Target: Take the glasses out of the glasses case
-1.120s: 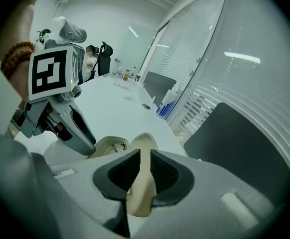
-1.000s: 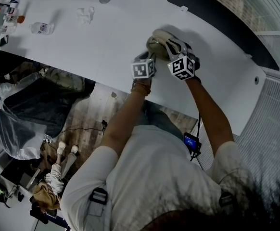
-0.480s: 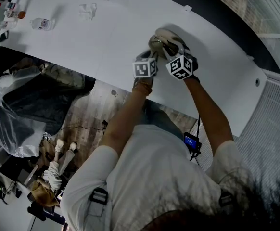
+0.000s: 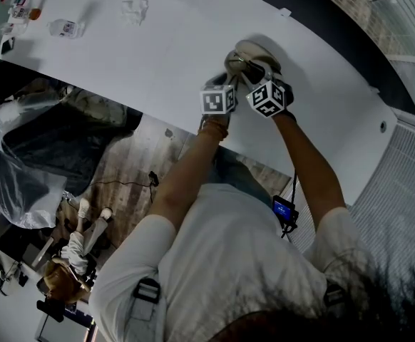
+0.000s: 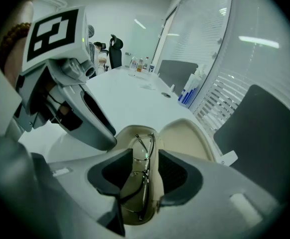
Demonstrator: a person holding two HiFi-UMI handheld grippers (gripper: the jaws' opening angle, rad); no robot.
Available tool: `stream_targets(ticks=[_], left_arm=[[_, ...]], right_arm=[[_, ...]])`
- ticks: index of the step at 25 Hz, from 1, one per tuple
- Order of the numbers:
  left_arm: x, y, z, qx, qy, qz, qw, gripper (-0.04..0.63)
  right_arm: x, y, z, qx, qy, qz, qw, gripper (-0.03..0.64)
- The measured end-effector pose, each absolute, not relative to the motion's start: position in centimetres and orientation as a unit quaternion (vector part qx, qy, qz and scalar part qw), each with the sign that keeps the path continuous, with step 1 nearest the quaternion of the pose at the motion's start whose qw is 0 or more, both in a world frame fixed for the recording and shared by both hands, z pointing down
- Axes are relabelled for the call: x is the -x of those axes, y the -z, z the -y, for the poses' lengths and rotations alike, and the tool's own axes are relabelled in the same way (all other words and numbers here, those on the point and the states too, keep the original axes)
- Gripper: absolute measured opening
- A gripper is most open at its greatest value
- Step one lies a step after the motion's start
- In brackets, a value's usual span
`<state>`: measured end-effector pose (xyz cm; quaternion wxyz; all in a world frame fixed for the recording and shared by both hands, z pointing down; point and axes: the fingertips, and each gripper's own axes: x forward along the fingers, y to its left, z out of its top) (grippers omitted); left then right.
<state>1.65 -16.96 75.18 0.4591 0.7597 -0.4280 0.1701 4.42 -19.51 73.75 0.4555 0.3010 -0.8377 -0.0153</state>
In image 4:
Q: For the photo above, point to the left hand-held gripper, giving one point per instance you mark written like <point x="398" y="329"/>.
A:
<point x="212" y="102"/>

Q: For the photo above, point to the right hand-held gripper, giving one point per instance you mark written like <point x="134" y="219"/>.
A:
<point x="266" y="100"/>

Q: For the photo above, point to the person's right forearm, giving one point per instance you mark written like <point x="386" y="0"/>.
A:
<point x="307" y="162"/>

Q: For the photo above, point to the person's left forearm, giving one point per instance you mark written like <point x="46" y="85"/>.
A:
<point x="186" y="169"/>

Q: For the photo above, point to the person's left hand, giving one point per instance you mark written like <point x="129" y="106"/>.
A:
<point x="214" y="127"/>

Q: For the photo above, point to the small white clip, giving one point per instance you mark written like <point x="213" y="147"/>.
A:
<point x="286" y="12"/>

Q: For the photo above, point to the person's blue jeans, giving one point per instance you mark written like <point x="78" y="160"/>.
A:
<point x="239" y="176"/>

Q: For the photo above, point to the black desk partition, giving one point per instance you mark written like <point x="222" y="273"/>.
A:
<point x="336" y="23"/>

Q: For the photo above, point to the black device with blue screen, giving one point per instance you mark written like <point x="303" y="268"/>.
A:
<point x="283" y="209"/>

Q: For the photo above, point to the dark plastic-covered bundle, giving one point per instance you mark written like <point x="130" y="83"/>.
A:
<point x="61" y="137"/>

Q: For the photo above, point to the person's white t-shirt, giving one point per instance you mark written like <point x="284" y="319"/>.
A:
<point x="229" y="262"/>

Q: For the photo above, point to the clear plastic bottle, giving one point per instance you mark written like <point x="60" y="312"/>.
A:
<point x="63" y="28"/>

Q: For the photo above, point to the orange-capped small bottle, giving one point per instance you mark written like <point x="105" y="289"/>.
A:
<point x="27" y="13"/>

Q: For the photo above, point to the black smartphone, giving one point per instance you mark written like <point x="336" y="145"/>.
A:
<point x="8" y="45"/>

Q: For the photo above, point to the clear plastic bag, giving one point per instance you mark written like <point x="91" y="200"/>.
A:
<point x="18" y="191"/>

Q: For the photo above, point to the clear bottle lying flat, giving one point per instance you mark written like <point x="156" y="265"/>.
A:
<point x="9" y="28"/>

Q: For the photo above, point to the grey laptop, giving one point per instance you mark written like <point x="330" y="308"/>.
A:
<point x="63" y="328"/>

